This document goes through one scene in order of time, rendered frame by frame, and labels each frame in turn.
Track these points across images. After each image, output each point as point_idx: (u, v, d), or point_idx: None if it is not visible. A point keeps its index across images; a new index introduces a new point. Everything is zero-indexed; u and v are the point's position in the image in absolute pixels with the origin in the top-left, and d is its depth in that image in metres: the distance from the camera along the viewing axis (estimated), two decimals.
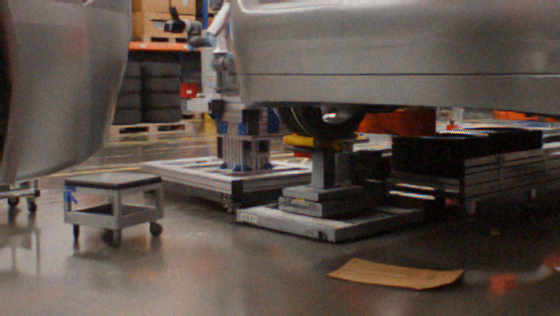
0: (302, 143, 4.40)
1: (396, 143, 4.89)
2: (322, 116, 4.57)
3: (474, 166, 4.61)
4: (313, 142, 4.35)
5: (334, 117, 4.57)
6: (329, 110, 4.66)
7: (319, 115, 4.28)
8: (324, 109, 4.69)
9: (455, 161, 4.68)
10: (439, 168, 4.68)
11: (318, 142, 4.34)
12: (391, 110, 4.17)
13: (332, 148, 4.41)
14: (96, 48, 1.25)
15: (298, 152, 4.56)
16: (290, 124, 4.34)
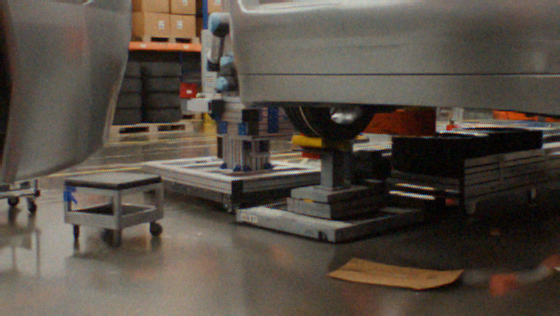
0: (310, 144, 4.35)
1: (396, 143, 4.89)
2: (330, 116, 4.52)
3: (474, 166, 4.61)
4: (322, 143, 4.30)
5: (342, 117, 4.52)
6: (337, 110, 4.61)
7: (328, 115, 4.23)
8: (332, 109, 4.64)
9: (455, 161, 4.68)
10: (439, 168, 4.68)
11: (327, 143, 4.29)
12: (391, 110, 4.17)
13: (341, 148, 4.36)
14: (96, 48, 1.25)
15: (306, 153, 4.52)
16: (298, 125, 4.29)
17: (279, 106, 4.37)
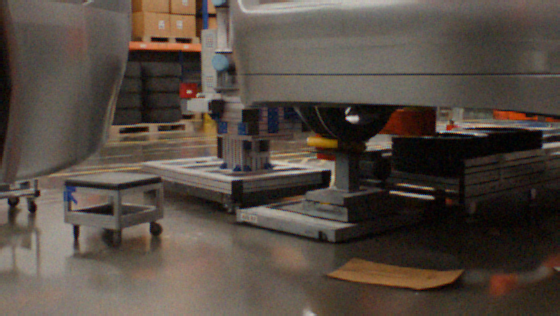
0: (326, 146, 4.27)
1: (396, 143, 4.89)
2: (346, 117, 4.43)
3: (474, 166, 4.61)
4: (338, 144, 4.21)
5: (358, 118, 4.43)
6: (353, 111, 4.52)
7: (344, 116, 4.15)
8: (347, 110, 4.55)
9: (455, 161, 4.68)
10: (439, 168, 4.68)
11: (343, 144, 4.20)
12: (391, 110, 4.17)
13: (357, 150, 4.27)
14: (96, 48, 1.25)
15: (321, 154, 4.43)
16: (314, 126, 4.20)
17: (294, 106, 4.28)
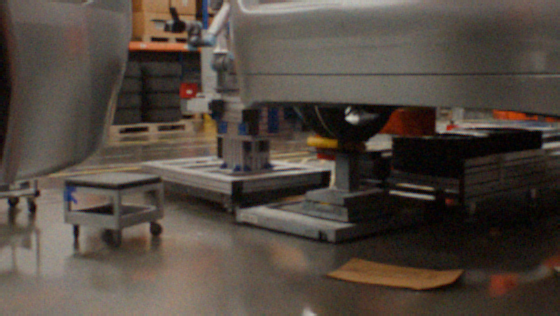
0: (326, 146, 4.27)
1: (396, 143, 4.89)
2: (346, 117, 4.43)
3: (474, 166, 4.61)
4: (338, 144, 4.21)
5: (358, 118, 4.43)
6: (353, 111, 4.52)
7: (344, 116, 4.15)
8: (347, 110, 4.55)
9: (455, 161, 4.68)
10: (439, 168, 4.68)
11: (343, 144, 4.20)
12: (391, 110, 4.17)
13: (357, 150, 4.27)
14: (96, 48, 1.25)
15: (321, 154, 4.43)
16: (314, 126, 4.20)
17: (294, 106, 4.28)
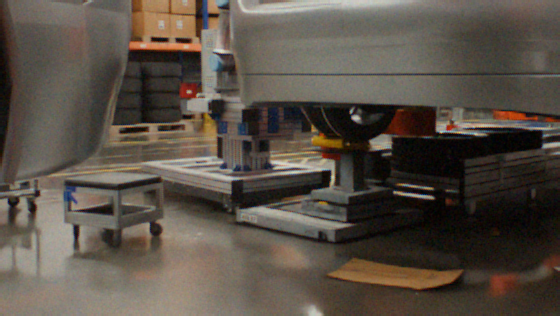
0: (331, 145, 4.31)
1: (396, 143, 4.89)
2: (351, 117, 4.48)
3: (474, 166, 4.61)
4: (343, 143, 4.25)
5: (362, 118, 4.47)
6: (357, 111, 4.57)
7: (349, 116, 4.19)
8: (351, 110, 4.59)
9: (455, 161, 4.68)
10: (439, 168, 4.68)
11: (348, 144, 4.25)
12: (391, 110, 4.17)
13: (362, 149, 4.31)
14: (96, 48, 1.25)
15: (326, 154, 4.47)
16: (319, 125, 4.25)
17: (299, 106, 4.32)
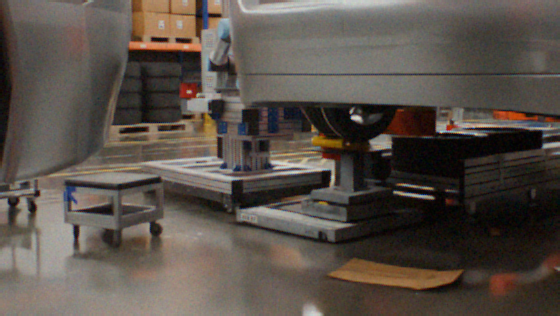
0: (331, 145, 4.31)
1: (396, 143, 4.89)
2: (351, 117, 4.48)
3: (474, 166, 4.61)
4: (343, 143, 4.25)
5: (362, 118, 4.47)
6: (357, 111, 4.57)
7: (349, 116, 4.19)
8: (351, 110, 4.59)
9: (455, 161, 4.68)
10: (439, 168, 4.68)
11: (348, 144, 4.25)
12: (391, 110, 4.17)
13: (362, 149, 4.31)
14: (96, 48, 1.25)
15: (326, 154, 4.47)
16: (319, 125, 4.25)
17: (299, 106, 4.32)
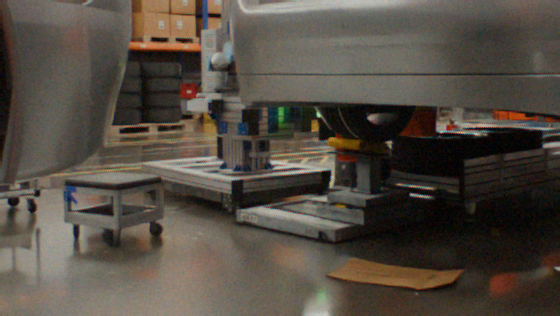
0: (347, 146, 4.22)
1: (396, 143, 4.89)
2: None
3: (474, 166, 4.61)
4: (360, 145, 4.16)
5: (379, 118, 4.39)
6: None
7: (367, 117, 4.10)
8: None
9: (455, 161, 4.68)
10: (439, 168, 4.68)
11: (365, 145, 4.16)
12: (391, 110, 4.17)
13: (379, 151, 4.22)
14: (96, 48, 1.25)
15: (342, 155, 4.38)
16: (336, 127, 4.16)
17: (315, 107, 4.23)
